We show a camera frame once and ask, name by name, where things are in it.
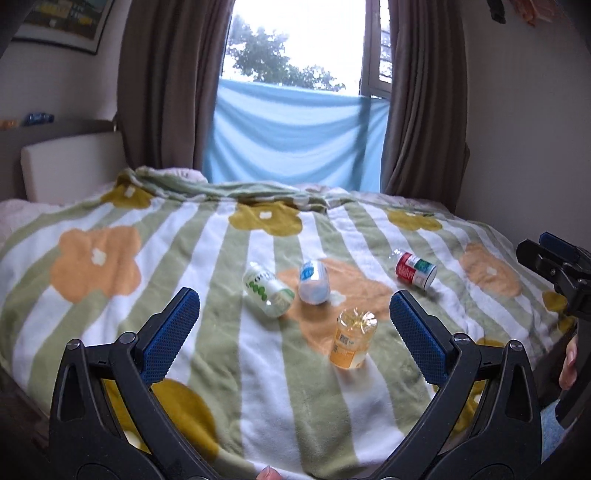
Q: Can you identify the light blue hanging cloth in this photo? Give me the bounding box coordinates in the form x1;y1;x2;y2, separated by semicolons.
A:
203;78;391;192

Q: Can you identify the white pillow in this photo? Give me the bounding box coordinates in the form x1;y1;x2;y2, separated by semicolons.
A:
20;130;127;204

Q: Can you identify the brown curtain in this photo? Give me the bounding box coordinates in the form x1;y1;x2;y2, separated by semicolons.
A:
115;0;237;178
379;0;471;210

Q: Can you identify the framed wall picture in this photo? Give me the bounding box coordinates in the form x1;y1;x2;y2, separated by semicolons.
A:
10;0;116;56

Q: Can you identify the flower print striped blanket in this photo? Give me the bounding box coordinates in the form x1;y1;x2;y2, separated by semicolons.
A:
0;166;578;480

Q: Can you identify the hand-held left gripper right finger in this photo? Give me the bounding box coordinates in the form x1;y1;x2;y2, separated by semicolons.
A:
389;290;544;464

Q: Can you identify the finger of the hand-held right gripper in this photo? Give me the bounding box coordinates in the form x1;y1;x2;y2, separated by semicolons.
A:
538;233;591;282
516;239;565;292

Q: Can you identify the window frame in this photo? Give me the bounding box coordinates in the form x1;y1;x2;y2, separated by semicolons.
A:
358;0;394;100

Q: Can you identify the pink bed sheet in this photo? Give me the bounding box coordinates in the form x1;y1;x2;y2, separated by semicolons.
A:
0;198;51;252

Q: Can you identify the clear orange cup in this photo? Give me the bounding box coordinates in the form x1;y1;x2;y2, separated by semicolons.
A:
329;308;378;370

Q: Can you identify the person's right hand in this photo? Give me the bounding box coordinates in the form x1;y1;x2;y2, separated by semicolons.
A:
558;336;580;389

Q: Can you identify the person's leg in jeans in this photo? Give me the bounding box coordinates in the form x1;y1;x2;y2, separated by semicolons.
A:
539;402;571;446

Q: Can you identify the white cup with blue label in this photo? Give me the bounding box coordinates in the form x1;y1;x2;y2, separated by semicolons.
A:
298;260;330;305

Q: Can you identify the cup with red green label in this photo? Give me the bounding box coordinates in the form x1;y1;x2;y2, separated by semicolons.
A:
393;248;438;291

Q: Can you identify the green-dotted white bottle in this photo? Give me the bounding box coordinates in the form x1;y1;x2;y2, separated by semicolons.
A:
243;261;295;319

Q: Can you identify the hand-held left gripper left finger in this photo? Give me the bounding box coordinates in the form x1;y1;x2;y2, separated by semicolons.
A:
48;287;201;464

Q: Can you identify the wall shelf with small figures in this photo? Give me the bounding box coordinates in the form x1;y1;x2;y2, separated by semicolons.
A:
0;111;116;136

